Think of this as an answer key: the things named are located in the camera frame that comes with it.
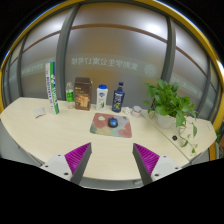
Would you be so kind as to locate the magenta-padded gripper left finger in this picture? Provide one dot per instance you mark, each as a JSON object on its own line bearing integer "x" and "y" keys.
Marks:
{"x": 77, "y": 159}

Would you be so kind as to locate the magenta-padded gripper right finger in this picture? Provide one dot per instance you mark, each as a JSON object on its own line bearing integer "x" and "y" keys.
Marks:
{"x": 146, "y": 159}

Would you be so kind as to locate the blue computer mouse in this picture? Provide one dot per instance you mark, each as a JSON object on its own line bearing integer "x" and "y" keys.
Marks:
{"x": 113, "y": 122}

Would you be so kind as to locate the floral pastel mouse pad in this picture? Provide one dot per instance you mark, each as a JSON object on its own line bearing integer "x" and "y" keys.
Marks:
{"x": 100, "y": 128}

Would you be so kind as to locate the small black round cap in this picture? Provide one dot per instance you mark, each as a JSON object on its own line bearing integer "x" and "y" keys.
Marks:
{"x": 174, "y": 137}

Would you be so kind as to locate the small white jar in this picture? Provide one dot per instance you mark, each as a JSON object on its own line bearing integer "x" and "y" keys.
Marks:
{"x": 136, "y": 111}

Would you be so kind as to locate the crumpled white tissue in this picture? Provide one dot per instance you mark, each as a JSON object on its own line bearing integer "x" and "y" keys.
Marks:
{"x": 127, "y": 110}

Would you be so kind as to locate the green potted plant, white pot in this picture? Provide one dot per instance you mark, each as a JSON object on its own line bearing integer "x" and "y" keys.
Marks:
{"x": 166, "y": 103}

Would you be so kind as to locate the small white packet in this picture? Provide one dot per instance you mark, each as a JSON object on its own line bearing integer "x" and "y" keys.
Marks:
{"x": 39, "y": 112}

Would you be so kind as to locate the clear bottle with green label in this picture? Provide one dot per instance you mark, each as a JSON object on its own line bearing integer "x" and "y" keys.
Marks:
{"x": 69, "y": 96}

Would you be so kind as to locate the brown cardboard box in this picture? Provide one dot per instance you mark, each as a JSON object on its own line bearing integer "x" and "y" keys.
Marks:
{"x": 83, "y": 95}

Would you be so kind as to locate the white bottle with blue cap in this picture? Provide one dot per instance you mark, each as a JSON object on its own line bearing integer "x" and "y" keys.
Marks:
{"x": 101, "y": 99}

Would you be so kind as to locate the dark blue pump bottle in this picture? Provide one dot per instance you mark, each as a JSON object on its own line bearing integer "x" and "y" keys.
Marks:
{"x": 118, "y": 99}

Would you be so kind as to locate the small white tag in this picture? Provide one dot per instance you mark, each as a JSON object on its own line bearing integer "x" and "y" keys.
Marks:
{"x": 209, "y": 126}

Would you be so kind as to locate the green and white tube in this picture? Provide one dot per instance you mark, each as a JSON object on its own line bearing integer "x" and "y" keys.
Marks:
{"x": 52, "y": 88}

